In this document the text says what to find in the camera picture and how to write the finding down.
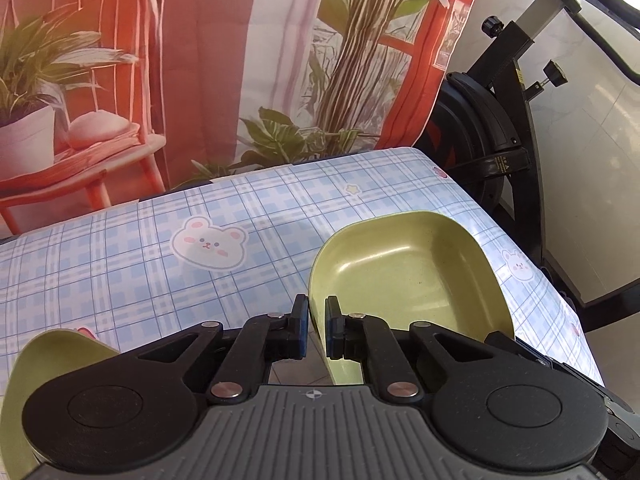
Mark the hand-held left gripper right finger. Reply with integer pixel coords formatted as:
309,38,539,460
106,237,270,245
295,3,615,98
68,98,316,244
324,296,501,406

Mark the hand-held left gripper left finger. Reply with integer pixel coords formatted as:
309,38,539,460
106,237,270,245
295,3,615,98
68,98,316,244
135,294,311,406

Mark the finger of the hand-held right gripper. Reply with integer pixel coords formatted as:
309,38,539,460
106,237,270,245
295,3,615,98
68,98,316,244
487,334,608,398

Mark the green square plate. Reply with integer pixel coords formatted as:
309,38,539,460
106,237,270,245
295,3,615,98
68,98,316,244
0,327,121,480
307,211,516,386

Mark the blue plaid tablecloth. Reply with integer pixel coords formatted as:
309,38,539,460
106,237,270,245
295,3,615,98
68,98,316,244
0,146,606,396

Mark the black exercise bike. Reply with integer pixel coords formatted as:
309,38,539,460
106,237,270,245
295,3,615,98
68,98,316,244
425,0,640,336

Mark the printed backdrop cloth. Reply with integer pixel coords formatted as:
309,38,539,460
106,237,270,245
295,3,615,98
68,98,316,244
0,0,486,236

